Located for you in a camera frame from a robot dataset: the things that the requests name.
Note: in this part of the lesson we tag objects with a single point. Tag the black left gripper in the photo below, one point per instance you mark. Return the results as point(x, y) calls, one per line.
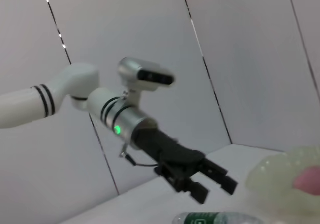
point(165, 148)

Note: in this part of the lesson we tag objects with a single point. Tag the clear green-label water bottle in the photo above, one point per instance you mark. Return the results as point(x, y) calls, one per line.
point(212, 219)

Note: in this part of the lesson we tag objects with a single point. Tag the pink toy peach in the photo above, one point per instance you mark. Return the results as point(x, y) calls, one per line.
point(308, 179)

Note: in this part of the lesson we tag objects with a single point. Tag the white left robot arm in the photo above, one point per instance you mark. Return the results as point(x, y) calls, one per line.
point(75, 83)

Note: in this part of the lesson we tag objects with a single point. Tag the pale green fruit plate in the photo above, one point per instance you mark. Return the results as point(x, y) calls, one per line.
point(272, 179)

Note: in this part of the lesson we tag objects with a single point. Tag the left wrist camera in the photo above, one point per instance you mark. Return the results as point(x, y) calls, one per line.
point(142, 73)

